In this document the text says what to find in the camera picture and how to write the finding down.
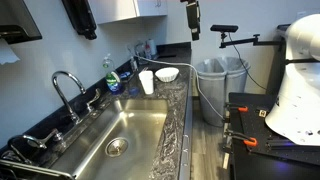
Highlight white paper towel sheet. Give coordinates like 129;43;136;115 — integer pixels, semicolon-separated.
0;38;21;66

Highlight black camera cable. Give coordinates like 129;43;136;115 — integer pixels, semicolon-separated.
228;32;268;91

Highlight white coffee filter stack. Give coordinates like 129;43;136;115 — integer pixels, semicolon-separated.
154;66;180;83

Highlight white paper cup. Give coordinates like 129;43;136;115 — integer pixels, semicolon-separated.
138;70;155;96

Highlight steel sink drain strainer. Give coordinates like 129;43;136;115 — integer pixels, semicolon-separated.
105;137;130;158

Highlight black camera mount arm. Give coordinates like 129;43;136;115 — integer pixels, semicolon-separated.
219;32;284;49

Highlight white plastic bottle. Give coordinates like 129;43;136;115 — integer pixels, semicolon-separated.
146;38;158;57

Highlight tall chrome gooseneck faucet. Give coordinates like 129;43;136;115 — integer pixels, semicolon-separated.
51;70;87;125

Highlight chrome faucet lever handle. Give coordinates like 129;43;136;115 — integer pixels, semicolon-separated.
86;88;102;113

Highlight black stereo camera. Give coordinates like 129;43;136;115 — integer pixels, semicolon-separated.
210;24;240;34

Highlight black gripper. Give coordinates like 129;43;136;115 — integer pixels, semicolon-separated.
180;0;202;42

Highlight black robot table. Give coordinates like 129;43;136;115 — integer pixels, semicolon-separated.
229;92;320;180

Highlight grey hose cable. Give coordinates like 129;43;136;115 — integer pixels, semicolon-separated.
134;54;231;121

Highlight black orange bar clamp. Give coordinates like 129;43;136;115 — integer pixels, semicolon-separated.
223;129;259;148
223;102;249;113

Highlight grey trash can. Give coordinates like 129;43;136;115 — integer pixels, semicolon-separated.
218;55;252;104
194;58;228;128

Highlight white upper cabinet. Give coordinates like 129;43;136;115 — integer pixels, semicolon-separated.
88;0;169;25

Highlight clear dish soap bottle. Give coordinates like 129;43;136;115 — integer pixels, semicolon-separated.
102;53;123;95

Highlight black dish rack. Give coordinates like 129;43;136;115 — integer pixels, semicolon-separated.
0;149;74;180

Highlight small chrome side faucet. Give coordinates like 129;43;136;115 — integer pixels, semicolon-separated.
7;128;64;164

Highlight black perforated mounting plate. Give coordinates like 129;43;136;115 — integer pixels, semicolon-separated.
229;92;320;166

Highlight paper towel dispenser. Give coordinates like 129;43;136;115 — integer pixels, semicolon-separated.
0;0;43;45

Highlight black wall soap dispenser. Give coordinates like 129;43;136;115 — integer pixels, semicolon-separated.
61;0;98;41

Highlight stainless steel sink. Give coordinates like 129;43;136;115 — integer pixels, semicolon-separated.
49;98;169;180

